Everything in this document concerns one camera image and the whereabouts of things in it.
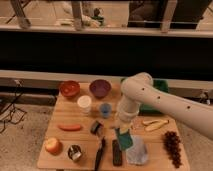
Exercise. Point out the orange carrot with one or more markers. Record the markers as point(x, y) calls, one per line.
point(75, 127)

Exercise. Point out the small metal cup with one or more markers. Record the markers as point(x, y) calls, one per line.
point(74, 153)

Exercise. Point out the dark red grapes bunch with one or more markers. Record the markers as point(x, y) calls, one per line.
point(172, 145)

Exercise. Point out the metal fork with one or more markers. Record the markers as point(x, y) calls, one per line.
point(132, 126)

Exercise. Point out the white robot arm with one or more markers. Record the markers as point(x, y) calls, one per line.
point(193, 114)

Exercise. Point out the red yellow apple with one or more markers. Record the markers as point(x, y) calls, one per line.
point(53, 145)

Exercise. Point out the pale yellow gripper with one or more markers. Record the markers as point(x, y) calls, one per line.
point(123, 127)

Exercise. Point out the purple bowl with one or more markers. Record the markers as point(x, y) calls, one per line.
point(100, 88)

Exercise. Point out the green plastic tray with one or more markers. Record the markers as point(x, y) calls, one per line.
point(160, 86)

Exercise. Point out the yellow banana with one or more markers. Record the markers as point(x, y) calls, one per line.
point(151, 125)

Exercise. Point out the wooden cutting board table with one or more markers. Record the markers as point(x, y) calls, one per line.
point(67, 112)

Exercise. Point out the white plastic cup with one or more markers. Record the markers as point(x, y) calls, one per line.
point(84, 103)

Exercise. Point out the green sponge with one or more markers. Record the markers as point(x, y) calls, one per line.
point(124, 139)

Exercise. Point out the grey folded cloth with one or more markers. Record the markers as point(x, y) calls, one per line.
point(137, 154)

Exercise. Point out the black rectangular remote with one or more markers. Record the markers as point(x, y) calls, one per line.
point(117, 153)

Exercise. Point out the red bowl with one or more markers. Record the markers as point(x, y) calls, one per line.
point(69, 88)

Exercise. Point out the blue plastic cup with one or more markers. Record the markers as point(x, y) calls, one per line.
point(105, 110)

